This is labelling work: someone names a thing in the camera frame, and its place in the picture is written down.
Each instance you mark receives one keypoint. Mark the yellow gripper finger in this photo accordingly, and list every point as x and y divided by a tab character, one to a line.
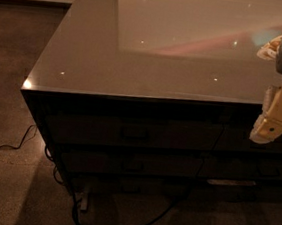
270	49
268	126

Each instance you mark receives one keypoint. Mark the dark cabinet with glossy top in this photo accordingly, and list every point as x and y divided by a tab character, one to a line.
192	60

